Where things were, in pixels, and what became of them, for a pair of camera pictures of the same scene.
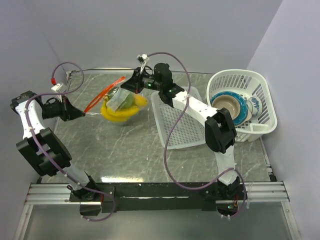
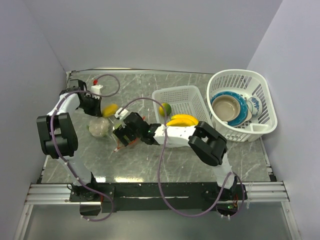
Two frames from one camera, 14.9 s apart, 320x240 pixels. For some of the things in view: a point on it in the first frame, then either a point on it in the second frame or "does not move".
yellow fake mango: x=140 y=100 → x=109 y=110
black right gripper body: x=150 y=83 → x=124 y=130
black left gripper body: x=51 y=110 → x=91 y=105
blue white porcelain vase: x=255 y=105 does not move
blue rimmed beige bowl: x=235 y=104 does not move
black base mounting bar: x=158 y=197 does not move
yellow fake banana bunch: x=118 y=115 → x=182 y=120
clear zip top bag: x=115 y=105 → x=137 y=146
